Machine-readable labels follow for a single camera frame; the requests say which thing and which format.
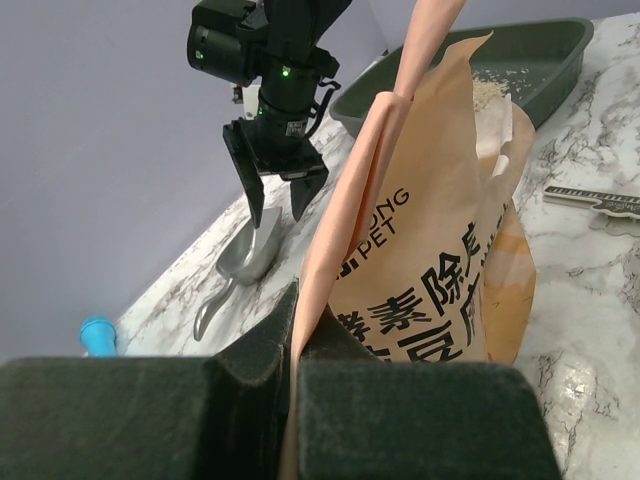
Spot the silver metal litter scoop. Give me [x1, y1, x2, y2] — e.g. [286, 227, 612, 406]
[193, 207, 283, 342]

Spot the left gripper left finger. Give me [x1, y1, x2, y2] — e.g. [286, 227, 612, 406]
[1, 284, 298, 479]

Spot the orange cat litter bag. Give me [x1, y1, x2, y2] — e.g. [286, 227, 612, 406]
[277, 0, 539, 480]

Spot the beige litter pile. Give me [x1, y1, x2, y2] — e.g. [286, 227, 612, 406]
[472, 68, 549, 112]

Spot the blue cylindrical handle tool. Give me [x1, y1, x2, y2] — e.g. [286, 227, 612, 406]
[79, 316, 118, 357]

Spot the dark green litter tray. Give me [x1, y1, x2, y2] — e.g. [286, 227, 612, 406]
[330, 18, 594, 138]

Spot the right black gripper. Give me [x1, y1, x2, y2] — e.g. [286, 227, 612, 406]
[223, 99, 328, 229]

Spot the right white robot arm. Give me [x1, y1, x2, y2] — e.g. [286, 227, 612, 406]
[187, 0, 349, 227]

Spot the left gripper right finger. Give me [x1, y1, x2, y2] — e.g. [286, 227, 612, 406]
[287, 313, 561, 479]

